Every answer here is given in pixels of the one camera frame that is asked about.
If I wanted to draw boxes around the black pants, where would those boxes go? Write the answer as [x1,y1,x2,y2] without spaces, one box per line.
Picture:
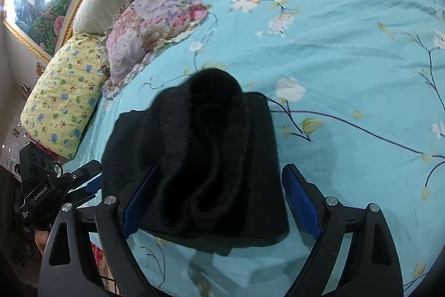
[101,68,289,248]

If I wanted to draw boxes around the person's left hand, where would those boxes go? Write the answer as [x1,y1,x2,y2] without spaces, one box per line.
[35,231,49,256]

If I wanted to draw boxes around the yellow patterned pillow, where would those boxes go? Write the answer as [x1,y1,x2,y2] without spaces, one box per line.
[20,32,106,160]

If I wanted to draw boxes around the pink purple floral pillow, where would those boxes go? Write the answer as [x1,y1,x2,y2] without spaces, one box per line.
[100,0,208,99]

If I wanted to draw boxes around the light blue floral bedsheet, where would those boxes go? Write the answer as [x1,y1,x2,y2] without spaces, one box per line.
[66,0,444,296]

